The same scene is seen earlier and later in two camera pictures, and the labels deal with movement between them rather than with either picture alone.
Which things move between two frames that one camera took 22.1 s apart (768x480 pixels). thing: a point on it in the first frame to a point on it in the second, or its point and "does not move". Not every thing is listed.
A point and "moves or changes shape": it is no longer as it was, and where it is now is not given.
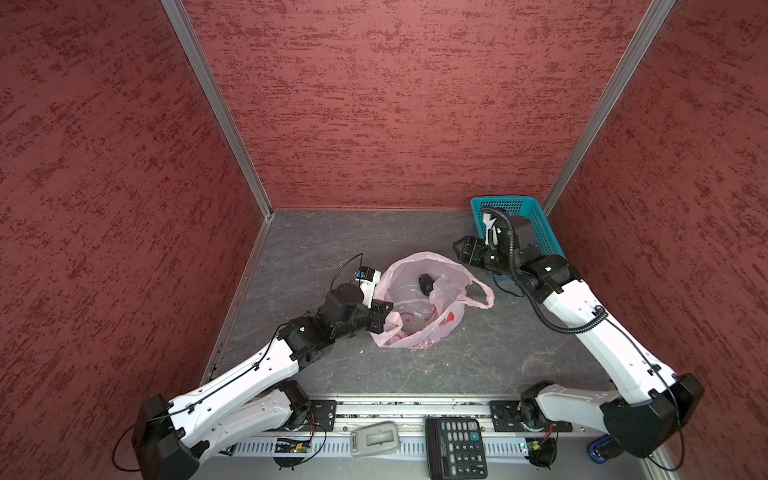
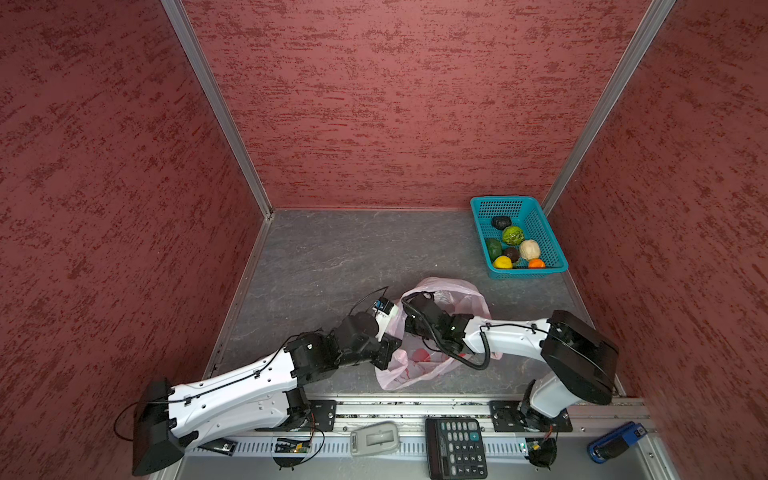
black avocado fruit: [426, 283] moves or changes shape
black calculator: [455, 448] does not move
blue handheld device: [603, 449] does not move
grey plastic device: [375, 438] does not move
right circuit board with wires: [541, 451] does not move
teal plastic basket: [544, 236] does not move
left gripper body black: [369, 319] to [375, 352]
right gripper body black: [489, 256] to [413, 327]
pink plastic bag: [427, 292] to [418, 362]
